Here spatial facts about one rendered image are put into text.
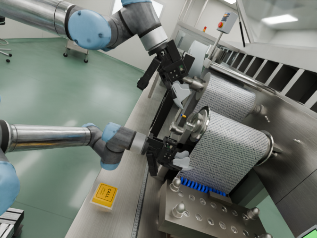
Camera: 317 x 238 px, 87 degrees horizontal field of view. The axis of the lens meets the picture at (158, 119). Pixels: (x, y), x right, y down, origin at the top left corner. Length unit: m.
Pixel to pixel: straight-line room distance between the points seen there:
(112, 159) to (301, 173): 0.64
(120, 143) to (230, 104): 0.53
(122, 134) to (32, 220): 1.23
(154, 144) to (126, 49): 5.78
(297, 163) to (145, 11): 0.68
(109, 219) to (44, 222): 1.05
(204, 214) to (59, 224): 1.23
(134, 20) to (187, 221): 0.61
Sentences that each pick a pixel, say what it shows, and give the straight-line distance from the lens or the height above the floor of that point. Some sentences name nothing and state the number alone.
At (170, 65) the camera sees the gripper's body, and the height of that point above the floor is 1.41.
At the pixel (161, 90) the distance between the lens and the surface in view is 1.62.
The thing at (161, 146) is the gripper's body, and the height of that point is 1.14.
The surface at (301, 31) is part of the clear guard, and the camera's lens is 1.05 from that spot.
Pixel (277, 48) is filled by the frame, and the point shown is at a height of 1.64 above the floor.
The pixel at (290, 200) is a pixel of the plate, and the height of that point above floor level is 1.20.
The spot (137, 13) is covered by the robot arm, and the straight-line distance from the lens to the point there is 0.53.
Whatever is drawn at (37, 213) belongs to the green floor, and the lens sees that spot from 1.72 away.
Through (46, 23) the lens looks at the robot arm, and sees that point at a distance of 0.48.
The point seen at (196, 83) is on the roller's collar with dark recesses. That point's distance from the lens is 0.83.
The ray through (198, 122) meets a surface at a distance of 0.62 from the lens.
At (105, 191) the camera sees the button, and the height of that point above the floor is 0.92.
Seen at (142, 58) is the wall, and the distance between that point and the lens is 6.21.
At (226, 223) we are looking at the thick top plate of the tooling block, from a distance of 0.72.
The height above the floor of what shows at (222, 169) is 1.14.
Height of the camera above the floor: 1.49
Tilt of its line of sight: 26 degrees down
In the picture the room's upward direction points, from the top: 25 degrees clockwise
